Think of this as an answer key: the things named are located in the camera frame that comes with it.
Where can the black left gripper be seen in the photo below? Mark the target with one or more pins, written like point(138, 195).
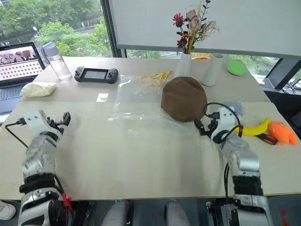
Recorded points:
point(55, 126)

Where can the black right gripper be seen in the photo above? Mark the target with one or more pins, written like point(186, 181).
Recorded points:
point(212, 127)

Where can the clear plastic bag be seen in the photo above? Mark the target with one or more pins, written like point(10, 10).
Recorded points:
point(136, 108)

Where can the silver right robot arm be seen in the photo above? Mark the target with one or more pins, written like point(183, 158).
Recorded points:
point(244, 164)

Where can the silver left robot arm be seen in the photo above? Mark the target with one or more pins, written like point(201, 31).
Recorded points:
point(40, 164)

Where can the white cloth bag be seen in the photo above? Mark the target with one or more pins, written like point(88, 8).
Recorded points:
point(38, 89)

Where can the grey blue plush item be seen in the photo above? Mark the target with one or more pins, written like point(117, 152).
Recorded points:
point(237, 107)

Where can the small white paper slip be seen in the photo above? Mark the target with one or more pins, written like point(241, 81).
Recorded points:
point(102, 97)

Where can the black handheld game console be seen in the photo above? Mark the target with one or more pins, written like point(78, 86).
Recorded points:
point(96, 74)

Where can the yellow toy banana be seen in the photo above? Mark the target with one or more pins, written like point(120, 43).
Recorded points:
point(256, 128)

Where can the clear water bottle purple lid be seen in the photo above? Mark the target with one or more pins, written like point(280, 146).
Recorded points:
point(57, 63)

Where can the white empty tall vase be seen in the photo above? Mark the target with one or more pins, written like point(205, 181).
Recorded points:
point(211, 70)

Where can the yellow toy fry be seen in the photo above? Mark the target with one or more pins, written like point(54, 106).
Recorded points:
point(167, 74)
point(152, 78)
point(141, 76)
point(157, 75)

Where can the white ribbed vase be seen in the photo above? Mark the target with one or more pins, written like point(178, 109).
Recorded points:
point(184, 64)

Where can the lime green oval object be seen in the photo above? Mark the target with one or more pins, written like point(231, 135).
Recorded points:
point(235, 68)

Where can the open laptop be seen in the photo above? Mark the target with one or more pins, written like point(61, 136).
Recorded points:
point(16, 70)

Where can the small orange flat object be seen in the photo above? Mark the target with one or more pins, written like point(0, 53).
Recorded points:
point(201, 57)

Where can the orange plush toy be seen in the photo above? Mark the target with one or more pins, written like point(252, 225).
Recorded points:
point(282, 133)

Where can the dried flower bouquet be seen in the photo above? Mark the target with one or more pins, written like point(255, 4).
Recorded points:
point(192, 28)

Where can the white roller blind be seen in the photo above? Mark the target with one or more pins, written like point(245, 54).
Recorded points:
point(235, 26)

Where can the white sneaker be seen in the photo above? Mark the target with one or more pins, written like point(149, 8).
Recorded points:
point(6, 209)

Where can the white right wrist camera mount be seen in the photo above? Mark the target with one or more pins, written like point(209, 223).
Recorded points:
point(225, 120)

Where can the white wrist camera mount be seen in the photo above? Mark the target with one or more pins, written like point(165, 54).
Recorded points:
point(225, 120)
point(35, 117)

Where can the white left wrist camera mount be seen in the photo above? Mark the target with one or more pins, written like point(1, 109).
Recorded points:
point(35, 117)

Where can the black window frame post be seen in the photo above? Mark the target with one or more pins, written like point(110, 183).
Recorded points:
point(110, 28)

